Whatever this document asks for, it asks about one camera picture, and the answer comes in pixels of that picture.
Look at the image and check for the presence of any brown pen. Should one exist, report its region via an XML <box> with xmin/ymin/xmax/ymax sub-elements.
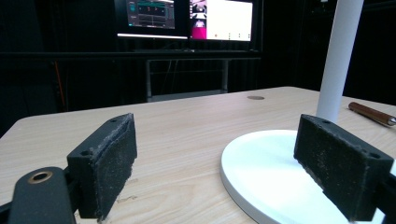
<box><xmin>347</xmin><ymin>101</ymin><xmax>396</xmax><ymax>127</ymax></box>

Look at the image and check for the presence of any white stand with round base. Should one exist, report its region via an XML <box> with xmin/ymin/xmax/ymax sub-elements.
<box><xmin>219</xmin><ymin>0</ymin><xmax>396</xmax><ymax>224</ymax></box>

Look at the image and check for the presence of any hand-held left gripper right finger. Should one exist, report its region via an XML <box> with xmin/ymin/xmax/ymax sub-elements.
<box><xmin>293</xmin><ymin>114</ymin><xmax>395</xmax><ymax>222</ymax></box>

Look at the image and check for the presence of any monitor with dark screen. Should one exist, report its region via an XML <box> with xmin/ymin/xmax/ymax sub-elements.
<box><xmin>113</xmin><ymin>0</ymin><xmax>190</xmax><ymax>40</ymax></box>

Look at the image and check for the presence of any orange cable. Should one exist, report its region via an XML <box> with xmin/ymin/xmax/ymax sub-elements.
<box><xmin>54</xmin><ymin>61</ymin><xmax>66</xmax><ymax>108</ymax></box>

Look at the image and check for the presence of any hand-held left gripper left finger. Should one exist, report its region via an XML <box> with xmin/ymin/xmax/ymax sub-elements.
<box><xmin>66</xmin><ymin>112</ymin><xmax>138</xmax><ymax>222</ymax></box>

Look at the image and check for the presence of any monitor with white screen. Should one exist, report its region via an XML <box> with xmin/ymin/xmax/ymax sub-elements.
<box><xmin>188</xmin><ymin>0</ymin><xmax>255</xmax><ymax>43</ymax></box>

